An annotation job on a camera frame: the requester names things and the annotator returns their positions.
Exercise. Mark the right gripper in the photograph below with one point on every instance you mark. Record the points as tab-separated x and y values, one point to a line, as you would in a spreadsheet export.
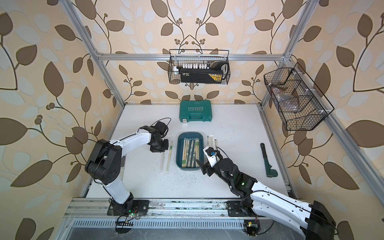
206	167

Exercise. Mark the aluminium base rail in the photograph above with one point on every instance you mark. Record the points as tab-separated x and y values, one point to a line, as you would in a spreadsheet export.
157	208

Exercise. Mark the black wire basket right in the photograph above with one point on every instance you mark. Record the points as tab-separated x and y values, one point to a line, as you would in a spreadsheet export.
299	100

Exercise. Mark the black wire basket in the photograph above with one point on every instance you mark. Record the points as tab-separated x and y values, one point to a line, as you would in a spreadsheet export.
198	66
299	100

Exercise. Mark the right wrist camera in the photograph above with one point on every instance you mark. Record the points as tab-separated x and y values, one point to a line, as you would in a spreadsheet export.
211	155

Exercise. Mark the wrapped chopsticks pair box left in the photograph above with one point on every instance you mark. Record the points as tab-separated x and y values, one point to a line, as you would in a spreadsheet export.
185	152

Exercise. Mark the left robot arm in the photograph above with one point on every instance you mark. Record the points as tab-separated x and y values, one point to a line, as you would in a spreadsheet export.
104	163

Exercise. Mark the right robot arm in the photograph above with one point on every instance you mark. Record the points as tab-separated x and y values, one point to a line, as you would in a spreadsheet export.
312	221

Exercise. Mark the black wire basket back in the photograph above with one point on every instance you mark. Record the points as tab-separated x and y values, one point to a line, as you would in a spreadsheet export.
198	66

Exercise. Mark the teal plastic storage box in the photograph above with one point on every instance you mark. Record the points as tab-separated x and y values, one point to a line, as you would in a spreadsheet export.
190	164

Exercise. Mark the black yellow box in basket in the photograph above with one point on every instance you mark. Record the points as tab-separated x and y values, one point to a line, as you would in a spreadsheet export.
217	75

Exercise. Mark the wrapped chopsticks pair box right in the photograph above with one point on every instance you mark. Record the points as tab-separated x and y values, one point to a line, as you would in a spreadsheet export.
196	153

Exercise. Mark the plastic bag in basket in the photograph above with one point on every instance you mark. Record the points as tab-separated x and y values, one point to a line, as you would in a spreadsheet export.
287	102

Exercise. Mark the wrapped chopsticks pair box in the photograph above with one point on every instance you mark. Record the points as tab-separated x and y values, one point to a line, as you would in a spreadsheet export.
196	153
185	152

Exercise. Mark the green pipe wrench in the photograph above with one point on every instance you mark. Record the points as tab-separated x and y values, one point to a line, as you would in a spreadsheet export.
270	172

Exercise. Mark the green tool case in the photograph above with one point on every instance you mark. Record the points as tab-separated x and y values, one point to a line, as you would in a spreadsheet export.
195	111

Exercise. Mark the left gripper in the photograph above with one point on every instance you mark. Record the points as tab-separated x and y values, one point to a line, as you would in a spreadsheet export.
156	150

